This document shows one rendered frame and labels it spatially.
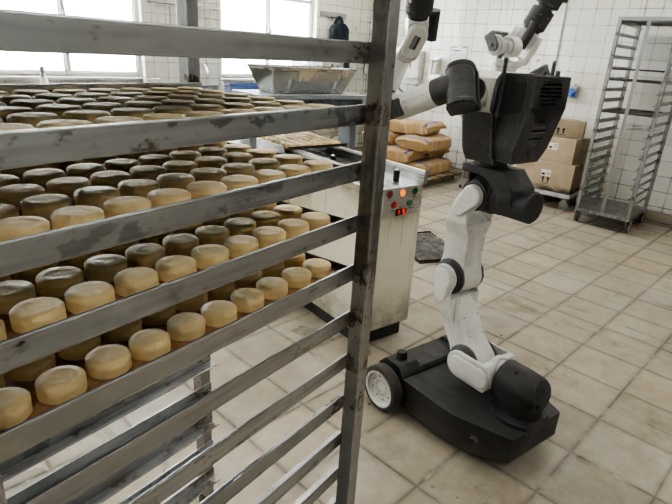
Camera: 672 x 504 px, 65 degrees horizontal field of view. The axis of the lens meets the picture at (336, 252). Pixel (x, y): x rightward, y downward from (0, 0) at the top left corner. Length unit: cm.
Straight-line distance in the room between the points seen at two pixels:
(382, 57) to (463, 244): 132
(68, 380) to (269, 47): 44
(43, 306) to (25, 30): 27
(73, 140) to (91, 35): 9
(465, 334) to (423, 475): 55
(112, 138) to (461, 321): 178
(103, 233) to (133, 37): 19
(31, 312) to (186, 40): 31
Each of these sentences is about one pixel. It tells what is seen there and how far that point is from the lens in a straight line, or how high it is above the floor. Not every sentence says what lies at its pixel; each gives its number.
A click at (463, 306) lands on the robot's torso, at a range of 216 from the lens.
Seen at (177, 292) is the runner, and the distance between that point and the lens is 64.
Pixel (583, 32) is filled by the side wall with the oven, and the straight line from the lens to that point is 632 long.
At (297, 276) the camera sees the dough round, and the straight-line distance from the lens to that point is 87.
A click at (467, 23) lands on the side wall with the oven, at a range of 695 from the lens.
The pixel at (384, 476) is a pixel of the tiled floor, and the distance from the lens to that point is 205.
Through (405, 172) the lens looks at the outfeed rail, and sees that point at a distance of 265.
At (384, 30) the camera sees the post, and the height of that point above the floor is 144.
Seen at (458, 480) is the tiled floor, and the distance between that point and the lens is 210.
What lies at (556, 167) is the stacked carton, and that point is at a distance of 589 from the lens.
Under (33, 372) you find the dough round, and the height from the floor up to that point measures 105.
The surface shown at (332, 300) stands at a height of 18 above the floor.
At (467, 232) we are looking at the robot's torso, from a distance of 203.
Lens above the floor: 141
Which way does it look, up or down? 21 degrees down
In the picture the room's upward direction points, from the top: 4 degrees clockwise
